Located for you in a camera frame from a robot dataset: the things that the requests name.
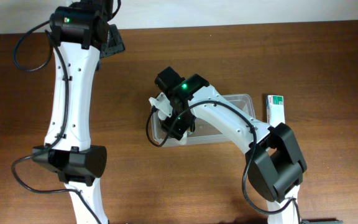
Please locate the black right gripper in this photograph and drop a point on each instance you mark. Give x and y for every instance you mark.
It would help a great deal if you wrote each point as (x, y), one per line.
(174, 130)

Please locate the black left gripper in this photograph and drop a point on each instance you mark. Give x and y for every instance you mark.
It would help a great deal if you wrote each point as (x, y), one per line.
(114, 42)

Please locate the white green medicine box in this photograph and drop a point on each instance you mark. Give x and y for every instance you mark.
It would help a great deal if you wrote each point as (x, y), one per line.
(275, 110)

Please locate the white squeeze bottle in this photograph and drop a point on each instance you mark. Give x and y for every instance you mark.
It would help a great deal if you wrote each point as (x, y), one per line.
(184, 139)

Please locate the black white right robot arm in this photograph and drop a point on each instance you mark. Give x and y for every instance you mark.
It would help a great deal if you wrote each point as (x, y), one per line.
(274, 162)

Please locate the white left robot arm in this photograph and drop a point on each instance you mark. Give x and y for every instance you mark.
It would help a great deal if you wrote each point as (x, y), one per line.
(67, 149)

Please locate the clear plastic container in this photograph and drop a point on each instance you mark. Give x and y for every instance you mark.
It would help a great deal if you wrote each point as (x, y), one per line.
(204, 132)

